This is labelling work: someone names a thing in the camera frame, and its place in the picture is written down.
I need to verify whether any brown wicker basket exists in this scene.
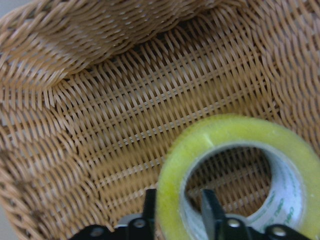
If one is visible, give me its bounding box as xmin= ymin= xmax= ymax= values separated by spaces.
xmin=0 ymin=0 xmax=320 ymax=240

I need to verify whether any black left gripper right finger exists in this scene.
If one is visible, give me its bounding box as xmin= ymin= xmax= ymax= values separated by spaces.
xmin=201 ymin=189 xmax=226 ymax=240

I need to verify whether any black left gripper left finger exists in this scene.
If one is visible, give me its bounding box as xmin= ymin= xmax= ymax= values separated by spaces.
xmin=142 ymin=188 xmax=157 ymax=240

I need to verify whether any yellow tape roll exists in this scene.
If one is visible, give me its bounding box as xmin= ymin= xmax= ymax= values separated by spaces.
xmin=156 ymin=114 xmax=320 ymax=240

